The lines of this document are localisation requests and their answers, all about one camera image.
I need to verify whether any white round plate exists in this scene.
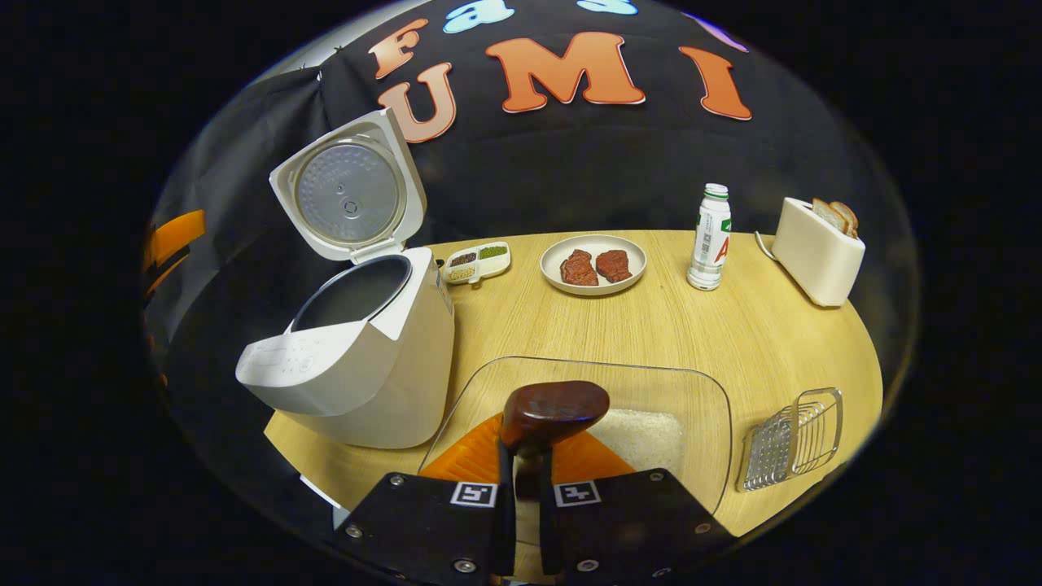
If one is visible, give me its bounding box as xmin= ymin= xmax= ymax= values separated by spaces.
xmin=540 ymin=234 xmax=648 ymax=296

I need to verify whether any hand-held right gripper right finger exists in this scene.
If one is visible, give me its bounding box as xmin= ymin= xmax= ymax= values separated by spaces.
xmin=539 ymin=431 xmax=738 ymax=586

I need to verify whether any metal wire chopstick holder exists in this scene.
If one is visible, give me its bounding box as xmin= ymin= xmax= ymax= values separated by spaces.
xmin=737 ymin=387 xmax=844 ymax=492

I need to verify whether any black backdrop cloth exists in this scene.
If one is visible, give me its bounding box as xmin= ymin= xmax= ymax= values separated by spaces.
xmin=145 ymin=0 xmax=921 ymax=383

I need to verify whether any white toaster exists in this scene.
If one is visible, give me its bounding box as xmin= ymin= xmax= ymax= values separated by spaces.
xmin=771 ymin=196 xmax=866 ymax=308

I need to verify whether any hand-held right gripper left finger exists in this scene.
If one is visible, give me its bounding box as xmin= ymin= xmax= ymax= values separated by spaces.
xmin=326 ymin=411 xmax=519 ymax=586

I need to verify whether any white bottle green cap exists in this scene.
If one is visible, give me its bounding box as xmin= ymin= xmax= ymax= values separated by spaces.
xmin=686 ymin=183 xmax=732 ymax=291

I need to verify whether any red meat piece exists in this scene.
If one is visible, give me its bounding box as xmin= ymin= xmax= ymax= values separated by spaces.
xmin=596 ymin=249 xmax=633 ymax=283
xmin=560 ymin=249 xmax=599 ymax=286

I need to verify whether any brown wooden spoon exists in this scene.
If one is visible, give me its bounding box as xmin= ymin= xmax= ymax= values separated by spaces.
xmin=499 ymin=380 xmax=611 ymax=501

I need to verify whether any white rice cooker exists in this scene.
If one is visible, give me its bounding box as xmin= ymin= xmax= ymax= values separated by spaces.
xmin=235 ymin=107 xmax=457 ymax=450

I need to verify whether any white rice heap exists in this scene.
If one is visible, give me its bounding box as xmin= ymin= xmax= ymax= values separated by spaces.
xmin=586 ymin=409 xmax=686 ymax=481

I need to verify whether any white divided condiment dish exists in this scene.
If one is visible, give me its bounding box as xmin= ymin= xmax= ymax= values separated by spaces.
xmin=443 ymin=241 xmax=512 ymax=286

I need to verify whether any clear plastic box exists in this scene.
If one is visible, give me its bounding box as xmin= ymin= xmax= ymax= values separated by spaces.
xmin=418 ymin=356 xmax=733 ymax=546

